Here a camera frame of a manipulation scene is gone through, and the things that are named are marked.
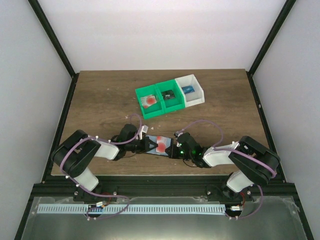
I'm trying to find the left black side rail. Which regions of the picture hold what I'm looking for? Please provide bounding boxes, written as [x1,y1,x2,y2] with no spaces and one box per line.
[41,72,80,184]

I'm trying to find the metal front plate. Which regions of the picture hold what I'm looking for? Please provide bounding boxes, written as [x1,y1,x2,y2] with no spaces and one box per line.
[16,196,311,240]

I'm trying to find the black frame post right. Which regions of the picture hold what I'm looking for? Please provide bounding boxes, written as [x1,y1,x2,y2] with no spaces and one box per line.
[247,0,296,77]

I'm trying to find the right black side rail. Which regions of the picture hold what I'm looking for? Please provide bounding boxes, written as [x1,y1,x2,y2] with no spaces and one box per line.
[246,71,286,176]

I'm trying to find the black leather card holder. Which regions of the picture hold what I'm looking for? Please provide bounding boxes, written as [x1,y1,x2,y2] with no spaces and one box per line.
[146,135,173,157]

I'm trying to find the black frame post left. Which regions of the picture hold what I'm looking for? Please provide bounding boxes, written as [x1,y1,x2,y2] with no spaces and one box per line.
[28,0,77,78]

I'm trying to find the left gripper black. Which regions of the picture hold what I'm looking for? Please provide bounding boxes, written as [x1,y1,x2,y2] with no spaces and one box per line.
[126,137,158,155]

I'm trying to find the large green storage bin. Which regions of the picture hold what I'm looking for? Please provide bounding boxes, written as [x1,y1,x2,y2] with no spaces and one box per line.
[135,84,165,120]

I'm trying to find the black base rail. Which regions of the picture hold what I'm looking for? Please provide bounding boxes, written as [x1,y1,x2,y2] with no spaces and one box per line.
[32,174,298,203]

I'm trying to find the white storage bin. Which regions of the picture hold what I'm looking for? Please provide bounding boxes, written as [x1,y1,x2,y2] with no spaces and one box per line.
[174,74,205,108]

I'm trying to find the black frame post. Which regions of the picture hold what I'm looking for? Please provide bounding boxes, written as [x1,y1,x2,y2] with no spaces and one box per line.
[247,0,296,77]
[28,0,77,78]

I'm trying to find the blue card in bin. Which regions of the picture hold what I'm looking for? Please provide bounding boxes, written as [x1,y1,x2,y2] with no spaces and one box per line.
[181,85,195,95]

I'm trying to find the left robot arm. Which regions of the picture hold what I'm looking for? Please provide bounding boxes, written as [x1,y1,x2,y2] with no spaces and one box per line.
[51,124,158,202]

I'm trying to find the light blue cable duct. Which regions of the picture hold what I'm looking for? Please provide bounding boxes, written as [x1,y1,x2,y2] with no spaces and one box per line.
[36,203,226,215]

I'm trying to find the black card in bin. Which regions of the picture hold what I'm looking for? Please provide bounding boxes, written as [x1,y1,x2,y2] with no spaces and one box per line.
[161,90,175,100]

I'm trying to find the white red April card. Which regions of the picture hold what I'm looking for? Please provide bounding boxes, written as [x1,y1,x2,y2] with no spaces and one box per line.
[140,94,158,109]

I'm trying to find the black side rail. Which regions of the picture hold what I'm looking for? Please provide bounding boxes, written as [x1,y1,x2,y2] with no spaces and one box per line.
[246,71,286,176]
[41,72,80,184]

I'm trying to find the middle green storage bin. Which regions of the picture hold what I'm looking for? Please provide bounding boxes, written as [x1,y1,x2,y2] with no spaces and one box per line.
[155,79,185,114]

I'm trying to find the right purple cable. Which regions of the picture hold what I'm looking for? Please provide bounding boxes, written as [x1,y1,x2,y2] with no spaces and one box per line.
[174,119,278,221]

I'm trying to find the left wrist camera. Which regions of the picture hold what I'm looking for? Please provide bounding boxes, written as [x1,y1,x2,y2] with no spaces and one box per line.
[138,125,149,140]

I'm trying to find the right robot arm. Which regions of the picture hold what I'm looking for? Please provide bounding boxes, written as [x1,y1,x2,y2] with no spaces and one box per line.
[165,132,280,202]

